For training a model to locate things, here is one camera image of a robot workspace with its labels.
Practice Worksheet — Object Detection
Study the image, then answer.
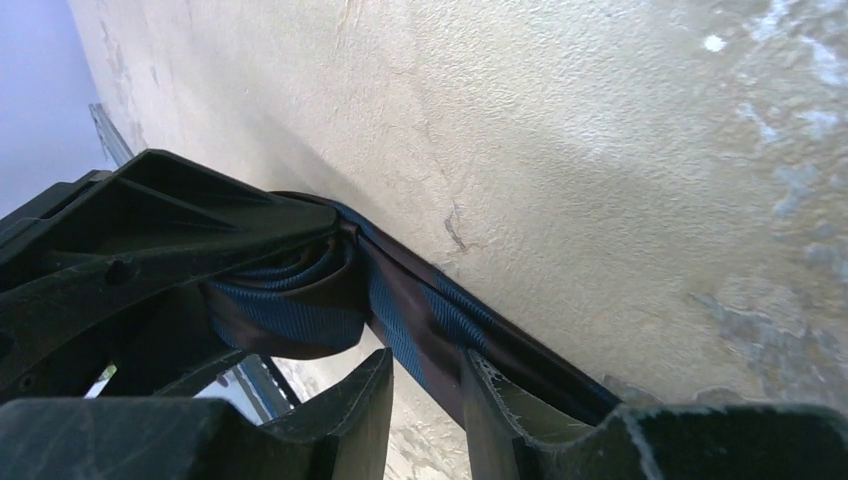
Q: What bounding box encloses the black mounting base rail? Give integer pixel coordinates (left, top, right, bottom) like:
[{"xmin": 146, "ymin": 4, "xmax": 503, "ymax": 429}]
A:
[{"xmin": 196, "ymin": 355, "xmax": 301, "ymax": 425}]

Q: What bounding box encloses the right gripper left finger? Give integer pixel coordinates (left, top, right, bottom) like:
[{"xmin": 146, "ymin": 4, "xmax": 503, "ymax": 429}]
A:
[{"xmin": 1, "ymin": 349, "xmax": 394, "ymax": 479}]

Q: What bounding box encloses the aluminium frame rail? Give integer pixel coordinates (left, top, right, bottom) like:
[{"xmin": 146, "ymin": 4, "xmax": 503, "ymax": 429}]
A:
[{"xmin": 88, "ymin": 103, "xmax": 135, "ymax": 167}]

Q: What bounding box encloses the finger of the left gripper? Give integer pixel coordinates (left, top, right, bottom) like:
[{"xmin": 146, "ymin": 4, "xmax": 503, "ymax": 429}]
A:
[{"xmin": 1, "ymin": 150, "xmax": 337, "ymax": 391}]

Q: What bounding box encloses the dark navy striped tie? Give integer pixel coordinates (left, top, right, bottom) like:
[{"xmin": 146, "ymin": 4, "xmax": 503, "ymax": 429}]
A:
[{"xmin": 201, "ymin": 204, "xmax": 619, "ymax": 425}]

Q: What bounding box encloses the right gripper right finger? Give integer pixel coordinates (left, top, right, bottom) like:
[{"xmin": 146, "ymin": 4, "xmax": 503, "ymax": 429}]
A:
[{"xmin": 463, "ymin": 351, "xmax": 847, "ymax": 479}]

